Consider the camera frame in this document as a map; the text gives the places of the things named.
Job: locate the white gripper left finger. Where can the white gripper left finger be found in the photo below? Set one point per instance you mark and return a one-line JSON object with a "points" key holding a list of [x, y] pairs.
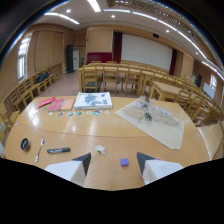
{"points": [[70, 169]]}

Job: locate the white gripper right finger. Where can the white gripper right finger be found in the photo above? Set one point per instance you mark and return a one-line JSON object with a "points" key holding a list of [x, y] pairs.
{"points": [[156, 169]]}

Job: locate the dark sticker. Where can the dark sticker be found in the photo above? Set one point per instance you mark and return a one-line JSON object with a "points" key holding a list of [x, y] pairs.
{"points": [[60, 114]]}

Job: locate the green sticker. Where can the green sticker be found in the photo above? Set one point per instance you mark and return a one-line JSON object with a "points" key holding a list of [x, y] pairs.
{"points": [[79, 113]]}

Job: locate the colourful sticker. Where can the colourful sticker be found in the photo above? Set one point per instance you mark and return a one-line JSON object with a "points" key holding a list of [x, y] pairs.
{"points": [[97, 112]]}

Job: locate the black marker pen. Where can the black marker pen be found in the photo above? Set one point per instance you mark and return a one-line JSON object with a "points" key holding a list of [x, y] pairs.
{"points": [[58, 150]]}

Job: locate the purple small block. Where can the purple small block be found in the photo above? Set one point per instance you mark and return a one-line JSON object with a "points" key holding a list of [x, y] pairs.
{"points": [[124, 162]]}

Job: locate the white daisy flower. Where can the white daisy flower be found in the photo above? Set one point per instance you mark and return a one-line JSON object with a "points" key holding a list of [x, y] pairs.
{"points": [[99, 149]]}

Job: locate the silver metal spoon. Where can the silver metal spoon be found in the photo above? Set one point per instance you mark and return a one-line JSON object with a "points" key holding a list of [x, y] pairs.
{"points": [[39, 149]]}

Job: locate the brown cardboard sheet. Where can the brown cardboard sheet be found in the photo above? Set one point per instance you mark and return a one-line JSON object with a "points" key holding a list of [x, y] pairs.
{"points": [[153, 122]]}

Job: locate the black round lid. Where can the black round lid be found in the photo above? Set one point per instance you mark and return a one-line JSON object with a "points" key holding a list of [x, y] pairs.
{"points": [[24, 144]]}

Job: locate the small dark binder clip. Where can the small dark binder clip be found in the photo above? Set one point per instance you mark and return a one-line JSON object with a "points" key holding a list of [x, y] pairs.
{"points": [[147, 116]]}

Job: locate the clear plastic bag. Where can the clear plastic bag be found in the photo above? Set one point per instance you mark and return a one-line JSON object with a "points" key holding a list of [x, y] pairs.
{"points": [[156, 115]]}

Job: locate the orange booklet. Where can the orange booklet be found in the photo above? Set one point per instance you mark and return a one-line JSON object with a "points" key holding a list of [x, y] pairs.
{"points": [[68, 104]]}

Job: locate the pink red booklet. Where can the pink red booklet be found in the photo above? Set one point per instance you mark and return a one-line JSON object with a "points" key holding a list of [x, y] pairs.
{"points": [[55, 105]]}

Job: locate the red packet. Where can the red packet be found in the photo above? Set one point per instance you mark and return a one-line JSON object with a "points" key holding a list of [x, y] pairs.
{"points": [[46, 102]]}

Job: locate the white box with grey print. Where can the white box with grey print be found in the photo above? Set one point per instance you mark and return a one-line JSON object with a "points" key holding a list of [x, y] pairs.
{"points": [[93, 100]]}

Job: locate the wooden side table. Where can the wooden side table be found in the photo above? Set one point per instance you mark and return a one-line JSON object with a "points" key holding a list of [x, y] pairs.
{"points": [[166, 90]]}

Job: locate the wooden chair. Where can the wooden chair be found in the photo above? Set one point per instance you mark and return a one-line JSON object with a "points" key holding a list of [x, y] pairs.
{"points": [[110, 79], [90, 78], [131, 81]]}

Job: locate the long wooden table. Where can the long wooden table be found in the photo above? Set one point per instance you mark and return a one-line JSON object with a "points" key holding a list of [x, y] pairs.
{"points": [[116, 68]]}

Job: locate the white projection screen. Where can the white projection screen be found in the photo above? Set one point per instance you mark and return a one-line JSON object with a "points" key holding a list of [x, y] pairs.
{"points": [[146, 52]]}

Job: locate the dark red curtain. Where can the dark red curtain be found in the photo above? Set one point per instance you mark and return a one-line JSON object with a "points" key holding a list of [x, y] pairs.
{"points": [[117, 47]]}

